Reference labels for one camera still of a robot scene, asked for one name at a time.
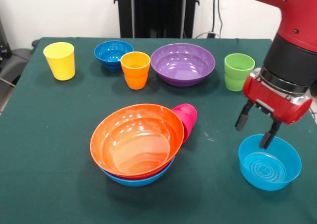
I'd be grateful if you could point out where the green plastic cup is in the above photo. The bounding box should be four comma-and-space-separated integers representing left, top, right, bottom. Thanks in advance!
224, 53, 256, 92

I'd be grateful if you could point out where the black equipment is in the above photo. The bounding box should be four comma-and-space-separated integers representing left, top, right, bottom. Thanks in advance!
0, 18, 12, 58

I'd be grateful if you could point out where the small light blue bowl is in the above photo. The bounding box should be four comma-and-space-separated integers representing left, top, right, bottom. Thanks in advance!
238, 134, 303, 192

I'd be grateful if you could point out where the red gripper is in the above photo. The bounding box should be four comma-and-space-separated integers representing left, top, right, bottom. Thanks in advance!
234, 75, 314, 150

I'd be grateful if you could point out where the yellow plastic cup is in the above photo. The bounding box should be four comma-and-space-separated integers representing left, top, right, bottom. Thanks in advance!
43, 42, 75, 81

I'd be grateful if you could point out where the small orange-red bowl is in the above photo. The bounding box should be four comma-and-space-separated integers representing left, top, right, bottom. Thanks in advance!
106, 159, 175, 180

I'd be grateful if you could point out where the pink plastic cup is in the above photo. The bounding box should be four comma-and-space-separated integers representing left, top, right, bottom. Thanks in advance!
172, 103, 198, 144

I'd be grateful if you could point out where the small dark blue bowl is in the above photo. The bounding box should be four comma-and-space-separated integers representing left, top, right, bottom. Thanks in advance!
94, 40, 135, 72

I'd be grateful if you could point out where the orange plastic cup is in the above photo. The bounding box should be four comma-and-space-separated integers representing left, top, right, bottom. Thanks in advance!
120, 51, 151, 90

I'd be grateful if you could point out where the purple plastic bowl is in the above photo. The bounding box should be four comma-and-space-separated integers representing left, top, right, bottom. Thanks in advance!
150, 43, 216, 88

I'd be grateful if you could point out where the dark green tablecloth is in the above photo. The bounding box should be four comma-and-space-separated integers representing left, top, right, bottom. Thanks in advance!
0, 37, 317, 224

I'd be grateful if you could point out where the large light blue bowl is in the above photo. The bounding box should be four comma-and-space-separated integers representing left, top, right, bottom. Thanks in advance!
99, 157, 176, 187

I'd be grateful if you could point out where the wide orange-red bowl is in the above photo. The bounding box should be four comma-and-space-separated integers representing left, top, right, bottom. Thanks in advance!
90, 104, 185, 177

